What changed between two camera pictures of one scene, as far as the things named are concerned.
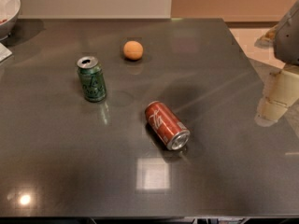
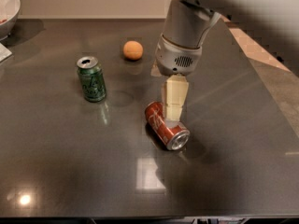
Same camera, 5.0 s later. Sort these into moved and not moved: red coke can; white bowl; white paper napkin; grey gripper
Moved: grey gripper
Not moved: red coke can; white bowl; white paper napkin
